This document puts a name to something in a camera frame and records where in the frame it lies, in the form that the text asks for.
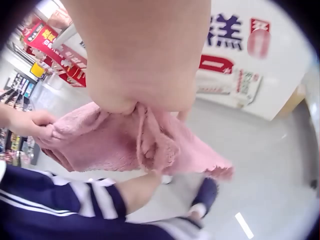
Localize person's left hand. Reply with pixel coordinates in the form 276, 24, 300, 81
0, 103, 58, 141

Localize person's right hand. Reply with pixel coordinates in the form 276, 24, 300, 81
62, 0, 213, 122

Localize person's left fingers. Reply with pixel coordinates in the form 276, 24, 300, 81
30, 110, 58, 132

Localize person's right fingers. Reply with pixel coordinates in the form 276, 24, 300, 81
100, 100, 189, 122

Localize pink fluffy towel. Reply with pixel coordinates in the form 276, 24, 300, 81
41, 102, 235, 181

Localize full shop shelf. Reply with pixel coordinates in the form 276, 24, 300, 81
0, 72, 40, 167

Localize red promotional display stand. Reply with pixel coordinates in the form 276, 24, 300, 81
21, 10, 87, 88

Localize white counter with signage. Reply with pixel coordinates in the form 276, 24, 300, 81
195, 0, 316, 122

